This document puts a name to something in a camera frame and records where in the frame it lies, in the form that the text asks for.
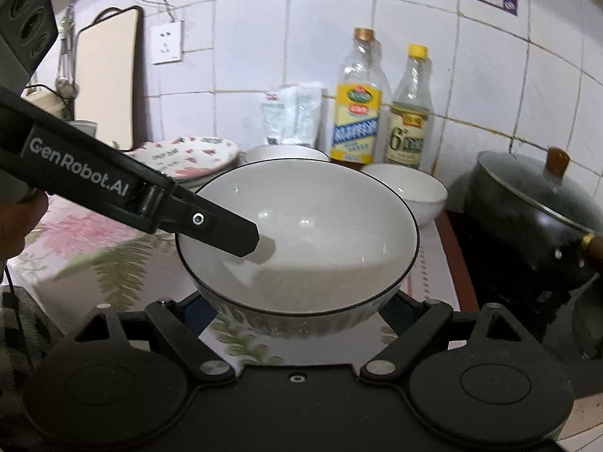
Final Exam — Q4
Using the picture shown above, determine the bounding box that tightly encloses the person's left hand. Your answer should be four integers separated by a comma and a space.
0, 188, 49, 264

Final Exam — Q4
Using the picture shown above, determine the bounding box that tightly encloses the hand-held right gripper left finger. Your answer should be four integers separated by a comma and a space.
61, 292, 235, 384

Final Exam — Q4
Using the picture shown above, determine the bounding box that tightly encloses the white plate black rim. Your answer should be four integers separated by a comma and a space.
181, 169, 239, 194

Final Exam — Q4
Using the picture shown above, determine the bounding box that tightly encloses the black pot lid wooden knob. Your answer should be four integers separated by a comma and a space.
476, 147, 599, 236

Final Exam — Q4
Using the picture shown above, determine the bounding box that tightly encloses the cream cutting board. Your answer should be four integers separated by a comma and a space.
74, 6, 144, 151

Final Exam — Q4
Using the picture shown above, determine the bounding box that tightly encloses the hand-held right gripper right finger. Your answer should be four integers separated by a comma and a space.
359, 289, 535, 382

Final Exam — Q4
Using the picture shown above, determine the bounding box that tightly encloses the dark patterned clothing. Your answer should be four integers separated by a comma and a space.
0, 287, 64, 434

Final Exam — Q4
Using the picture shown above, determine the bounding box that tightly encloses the metal ladle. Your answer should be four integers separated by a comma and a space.
63, 7, 79, 99

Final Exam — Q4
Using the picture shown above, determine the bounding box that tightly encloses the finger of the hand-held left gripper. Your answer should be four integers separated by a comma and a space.
141, 180, 261, 258

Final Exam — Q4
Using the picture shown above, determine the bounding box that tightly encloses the white bowl black rim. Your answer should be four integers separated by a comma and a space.
175, 157, 420, 337
242, 145, 331, 166
362, 164, 448, 229

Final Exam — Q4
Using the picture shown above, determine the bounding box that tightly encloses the metal spoon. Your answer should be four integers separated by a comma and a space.
54, 7, 67, 92

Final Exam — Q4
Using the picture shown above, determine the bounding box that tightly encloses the white plastic packet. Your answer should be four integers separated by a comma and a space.
259, 82, 326, 149

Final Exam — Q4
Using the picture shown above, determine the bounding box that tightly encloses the cooking wine bottle yellow label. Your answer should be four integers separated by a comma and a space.
330, 27, 392, 165

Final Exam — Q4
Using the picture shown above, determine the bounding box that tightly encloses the clear vinegar bottle yellow cap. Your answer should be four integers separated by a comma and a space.
384, 44, 434, 170

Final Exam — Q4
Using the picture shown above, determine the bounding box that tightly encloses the white wall socket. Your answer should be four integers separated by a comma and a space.
152, 21, 184, 65

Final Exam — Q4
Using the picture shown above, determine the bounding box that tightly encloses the cream rice cooker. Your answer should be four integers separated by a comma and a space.
21, 84, 71, 121

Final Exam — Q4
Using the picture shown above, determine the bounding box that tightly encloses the floral tablecloth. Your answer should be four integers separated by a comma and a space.
9, 141, 465, 368

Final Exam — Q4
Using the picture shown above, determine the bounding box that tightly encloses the pink floral print plate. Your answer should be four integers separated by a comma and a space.
123, 136, 239, 182

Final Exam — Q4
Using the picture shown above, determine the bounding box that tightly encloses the black gas stove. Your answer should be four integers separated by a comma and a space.
445, 207, 603, 387

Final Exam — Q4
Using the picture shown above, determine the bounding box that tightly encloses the black cooking pot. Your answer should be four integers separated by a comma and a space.
464, 160, 603, 312

